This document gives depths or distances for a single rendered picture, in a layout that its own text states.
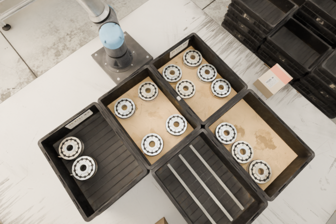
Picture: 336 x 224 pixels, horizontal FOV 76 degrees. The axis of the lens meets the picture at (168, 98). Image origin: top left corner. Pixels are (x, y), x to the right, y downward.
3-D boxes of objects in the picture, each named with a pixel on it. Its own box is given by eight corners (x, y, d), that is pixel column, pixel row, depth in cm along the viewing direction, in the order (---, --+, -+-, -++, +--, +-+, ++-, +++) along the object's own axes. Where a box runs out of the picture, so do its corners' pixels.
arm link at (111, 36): (108, 60, 113) (100, 44, 100) (102, 40, 117) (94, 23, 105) (130, 53, 114) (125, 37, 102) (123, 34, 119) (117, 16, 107)
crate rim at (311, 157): (202, 127, 97) (203, 126, 94) (247, 88, 103) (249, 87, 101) (267, 202, 87) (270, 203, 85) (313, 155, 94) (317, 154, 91)
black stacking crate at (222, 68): (149, 73, 115) (148, 63, 104) (191, 44, 122) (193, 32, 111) (198, 130, 106) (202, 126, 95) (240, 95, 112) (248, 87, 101)
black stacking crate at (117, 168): (50, 145, 102) (36, 142, 91) (102, 107, 108) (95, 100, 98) (96, 217, 93) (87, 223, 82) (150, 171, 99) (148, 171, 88)
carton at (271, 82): (267, 99, 124) (273, 94, 117) (252, 83, 127) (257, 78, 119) (285, 83, 127) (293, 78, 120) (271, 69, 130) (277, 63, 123)
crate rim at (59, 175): (38, 142, 93) (35, 141, 91) (97, 101, 99) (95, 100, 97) (88, 223, 83) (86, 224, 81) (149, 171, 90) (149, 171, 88)
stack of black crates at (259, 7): (217, 31, 204) (231, -6, 162) (238, 14, 211) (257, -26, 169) (249, 59, 195) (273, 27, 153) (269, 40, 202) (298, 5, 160)
